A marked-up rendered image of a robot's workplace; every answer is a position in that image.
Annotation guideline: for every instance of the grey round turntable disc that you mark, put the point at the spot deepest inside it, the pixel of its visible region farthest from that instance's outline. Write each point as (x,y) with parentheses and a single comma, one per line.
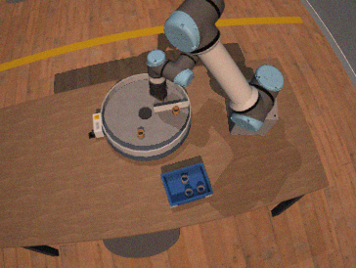
(122,114)

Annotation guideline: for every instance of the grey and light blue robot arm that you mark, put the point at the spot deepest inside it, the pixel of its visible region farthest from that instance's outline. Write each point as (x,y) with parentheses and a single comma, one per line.
(192,26)

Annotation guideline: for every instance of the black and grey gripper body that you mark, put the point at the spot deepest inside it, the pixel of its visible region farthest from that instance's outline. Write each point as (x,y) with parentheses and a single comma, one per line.
(158,86)

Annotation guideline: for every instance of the blue crate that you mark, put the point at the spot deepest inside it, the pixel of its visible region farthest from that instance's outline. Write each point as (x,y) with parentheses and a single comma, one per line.
(175,189)

